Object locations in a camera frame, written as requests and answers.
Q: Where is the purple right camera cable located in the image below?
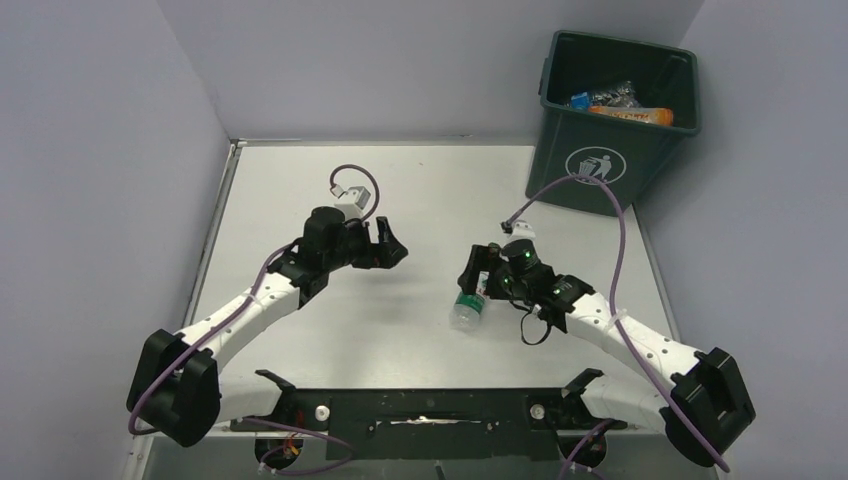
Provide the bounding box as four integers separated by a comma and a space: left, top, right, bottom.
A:
503, 174, 731, 480

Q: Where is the dark green trash bin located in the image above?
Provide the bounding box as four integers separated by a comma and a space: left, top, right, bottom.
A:
525, 30, 701, 216

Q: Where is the orange drink bottle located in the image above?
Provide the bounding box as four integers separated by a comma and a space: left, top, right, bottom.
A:
588, 105, 674, 127

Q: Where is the aluminium table frame rail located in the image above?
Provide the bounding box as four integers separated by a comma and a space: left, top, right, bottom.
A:
122, 387, 740, 480

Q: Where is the clear bottle blue white label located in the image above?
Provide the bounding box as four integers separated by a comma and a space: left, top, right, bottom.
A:
565, 80, 642, 111

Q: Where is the clear bottle green cap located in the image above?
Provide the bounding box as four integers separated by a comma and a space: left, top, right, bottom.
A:
448, 272, 489, 333

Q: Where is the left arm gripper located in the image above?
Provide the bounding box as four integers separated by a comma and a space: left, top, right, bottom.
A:
324, 217, 406, 272

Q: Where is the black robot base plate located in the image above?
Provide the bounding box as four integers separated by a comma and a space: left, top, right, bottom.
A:
231, 375, 601, 461

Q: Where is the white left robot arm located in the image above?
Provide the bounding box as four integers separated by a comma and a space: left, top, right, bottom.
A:
126, 206, 408, 447

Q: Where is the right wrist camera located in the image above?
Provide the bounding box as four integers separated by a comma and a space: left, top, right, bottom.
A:
501, 219, 536, 243

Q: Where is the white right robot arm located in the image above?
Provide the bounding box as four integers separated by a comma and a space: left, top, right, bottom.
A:
457, 219, 756, 468

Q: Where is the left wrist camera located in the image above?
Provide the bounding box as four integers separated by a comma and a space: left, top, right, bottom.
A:
330, 185, 371, 220

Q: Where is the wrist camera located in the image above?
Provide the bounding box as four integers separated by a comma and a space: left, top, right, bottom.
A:
330, 185, 371, 220
501, 219, 536, 243

